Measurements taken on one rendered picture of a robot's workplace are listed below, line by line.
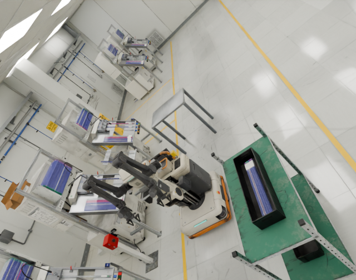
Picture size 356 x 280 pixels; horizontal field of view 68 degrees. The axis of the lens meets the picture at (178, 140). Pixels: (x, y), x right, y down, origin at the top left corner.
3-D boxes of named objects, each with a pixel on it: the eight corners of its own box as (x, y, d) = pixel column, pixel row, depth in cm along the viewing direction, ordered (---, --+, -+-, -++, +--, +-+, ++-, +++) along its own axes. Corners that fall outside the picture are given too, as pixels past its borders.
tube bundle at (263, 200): (246, 165, 206) (243, 163, 204) (253, 160, 203) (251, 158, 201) (266, 221, 166) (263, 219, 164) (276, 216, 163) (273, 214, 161)
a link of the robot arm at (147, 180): (120, 154, 222) (112, 161, 227) (119, 159, 217) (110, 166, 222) (157, 179, 243) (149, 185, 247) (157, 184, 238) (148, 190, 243)
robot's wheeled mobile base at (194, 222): (188, 198, 381) (177, 190, 369) (224, 176, 355) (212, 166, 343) (192, 241, 329) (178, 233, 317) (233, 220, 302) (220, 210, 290)
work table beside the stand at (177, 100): (216, 132, 432) (183, 101, 395) (184, 154, 462) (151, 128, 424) (213, 116, 467) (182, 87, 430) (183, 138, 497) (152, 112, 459)
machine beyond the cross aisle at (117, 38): (163, 53, 952) (122, 11, 863) (163, 61, 888) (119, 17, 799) (138, 77, 1007) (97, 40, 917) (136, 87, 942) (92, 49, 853)
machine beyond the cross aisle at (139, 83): (163, 69, 839) (115, 23, 750) (163, 80, 774) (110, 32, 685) (134, 96, 893) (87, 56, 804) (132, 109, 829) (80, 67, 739)
